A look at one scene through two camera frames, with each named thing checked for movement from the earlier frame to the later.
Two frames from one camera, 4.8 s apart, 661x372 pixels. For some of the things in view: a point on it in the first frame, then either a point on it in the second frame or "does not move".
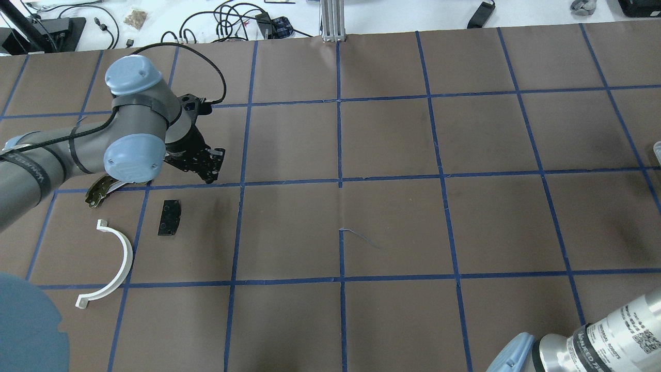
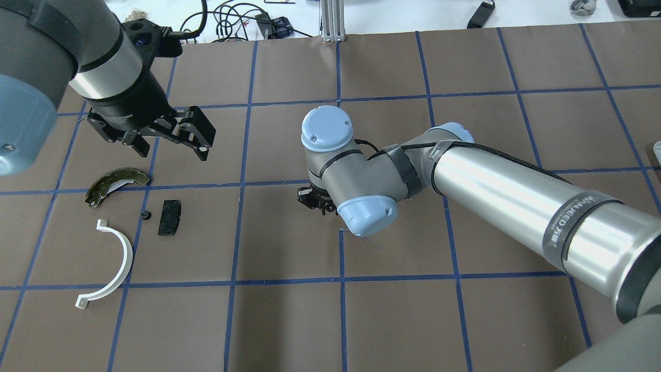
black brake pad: (170, 217) does not move
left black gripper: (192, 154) -> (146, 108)
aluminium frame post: (332, 17) does not move
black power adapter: (481, 15) does not move
